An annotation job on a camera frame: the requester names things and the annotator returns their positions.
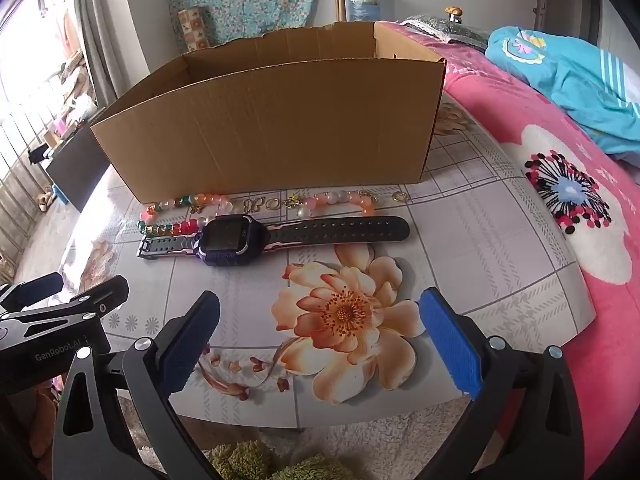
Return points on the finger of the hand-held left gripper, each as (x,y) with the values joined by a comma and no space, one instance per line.
(95,302)
(32,287)

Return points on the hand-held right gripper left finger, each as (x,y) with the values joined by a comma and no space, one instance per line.
(192,340)

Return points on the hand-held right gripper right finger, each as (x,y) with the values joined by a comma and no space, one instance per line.
(450,345)

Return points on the purple black smart watch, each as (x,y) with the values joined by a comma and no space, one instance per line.
(225,240)

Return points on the small gold hoop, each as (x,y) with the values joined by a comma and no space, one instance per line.
(274,203)

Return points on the brown cardboard box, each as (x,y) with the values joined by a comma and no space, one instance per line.
(270,130)

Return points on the dark flat panel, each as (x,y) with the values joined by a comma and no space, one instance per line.
(75,172)

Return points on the white green fluffy robe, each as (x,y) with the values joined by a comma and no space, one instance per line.
(360,430)

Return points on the pink floral blanket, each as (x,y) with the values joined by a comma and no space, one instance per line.
(575,310)

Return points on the metal window railing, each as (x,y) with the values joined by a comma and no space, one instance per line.
(6,157)

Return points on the grey curtain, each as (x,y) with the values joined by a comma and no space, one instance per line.
(107,25)

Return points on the orange patterned folded mat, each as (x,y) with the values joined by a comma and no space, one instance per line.
(193,27)

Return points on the blue striped jacket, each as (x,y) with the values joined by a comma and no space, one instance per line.
(565,75)

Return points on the grey green speckled pillow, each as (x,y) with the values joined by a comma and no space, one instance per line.
(450,32)

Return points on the tan capped small toy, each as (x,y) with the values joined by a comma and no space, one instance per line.
(454,11)

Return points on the blue water jug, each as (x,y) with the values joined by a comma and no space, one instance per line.
(365,2)

